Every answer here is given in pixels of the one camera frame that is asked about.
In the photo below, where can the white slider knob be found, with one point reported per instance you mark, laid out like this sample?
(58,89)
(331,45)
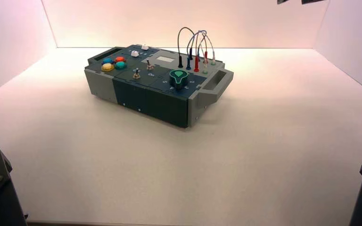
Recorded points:
(144,47)
(134,53)

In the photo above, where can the black green rotary knob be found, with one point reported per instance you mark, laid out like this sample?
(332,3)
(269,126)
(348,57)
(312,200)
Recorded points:
(178,79)

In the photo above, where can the grey and teal control box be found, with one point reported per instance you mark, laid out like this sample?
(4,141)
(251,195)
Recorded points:
(165,104)

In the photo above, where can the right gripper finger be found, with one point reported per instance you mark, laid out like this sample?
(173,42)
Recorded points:
(282,1)
(310,1)

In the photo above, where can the red push button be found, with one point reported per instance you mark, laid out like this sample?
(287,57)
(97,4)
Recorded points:
(119,59)

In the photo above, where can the white display window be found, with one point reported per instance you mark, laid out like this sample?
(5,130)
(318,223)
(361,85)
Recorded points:
(165,58)

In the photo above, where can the blue push button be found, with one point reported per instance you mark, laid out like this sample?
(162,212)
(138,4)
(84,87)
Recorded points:
(107,60)

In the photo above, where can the metal toggle switch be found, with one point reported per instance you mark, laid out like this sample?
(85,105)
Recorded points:
(136,75)
(149,66)

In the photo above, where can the yellow push button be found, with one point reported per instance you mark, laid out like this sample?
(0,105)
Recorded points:
(107,66)

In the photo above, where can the teal push button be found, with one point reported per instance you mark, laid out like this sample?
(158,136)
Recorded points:
(120,65)

